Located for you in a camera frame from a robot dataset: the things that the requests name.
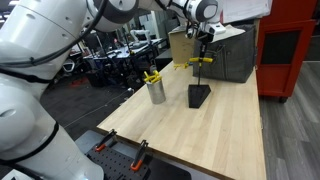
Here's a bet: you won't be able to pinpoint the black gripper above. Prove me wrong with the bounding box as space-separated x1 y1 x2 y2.
198 31 214 58

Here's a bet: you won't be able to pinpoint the yellow handled T wrench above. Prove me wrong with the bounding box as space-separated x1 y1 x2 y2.
189 51 213 86

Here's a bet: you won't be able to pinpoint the black triangular stand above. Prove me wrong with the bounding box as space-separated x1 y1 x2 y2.
188 85 211 108

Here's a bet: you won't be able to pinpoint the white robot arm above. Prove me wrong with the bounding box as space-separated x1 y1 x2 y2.
0 0 225 180

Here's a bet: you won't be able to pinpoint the cardboard box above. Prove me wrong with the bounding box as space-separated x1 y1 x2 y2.
168 26 195 64

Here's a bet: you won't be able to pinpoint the white cloth in bag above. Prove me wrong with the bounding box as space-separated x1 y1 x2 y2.
213 25 245 42

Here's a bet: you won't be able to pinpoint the yellow tool on table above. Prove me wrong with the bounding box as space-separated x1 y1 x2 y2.
173 62 190 70

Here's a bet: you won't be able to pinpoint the grey felt tote bag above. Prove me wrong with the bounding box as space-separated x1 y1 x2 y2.
193 24 257 83

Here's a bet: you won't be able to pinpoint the white paper sheet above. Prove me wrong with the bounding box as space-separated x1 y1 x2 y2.
220 0 273 23

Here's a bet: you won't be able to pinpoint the yellow wrenches in cup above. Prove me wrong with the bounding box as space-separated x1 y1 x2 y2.
144 70 162 84

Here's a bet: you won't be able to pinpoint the silver metal cup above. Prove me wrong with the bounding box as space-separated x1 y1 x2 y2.
146 81 166 104

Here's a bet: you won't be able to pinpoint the red tool cabinet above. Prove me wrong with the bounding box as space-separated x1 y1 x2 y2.
256 0 318 103

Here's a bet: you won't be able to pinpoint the right orange black clamp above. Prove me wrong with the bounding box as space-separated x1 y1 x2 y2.
130 140 148 172

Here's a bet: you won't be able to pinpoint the orange black clamp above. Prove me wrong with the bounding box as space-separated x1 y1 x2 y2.
130 140 148 172
95 129 117 152

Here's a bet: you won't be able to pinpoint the left orange black clamp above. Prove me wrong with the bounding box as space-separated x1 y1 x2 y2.
95 129 117 152

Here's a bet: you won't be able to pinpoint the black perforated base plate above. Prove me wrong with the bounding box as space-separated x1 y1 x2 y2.
86 146 192 180

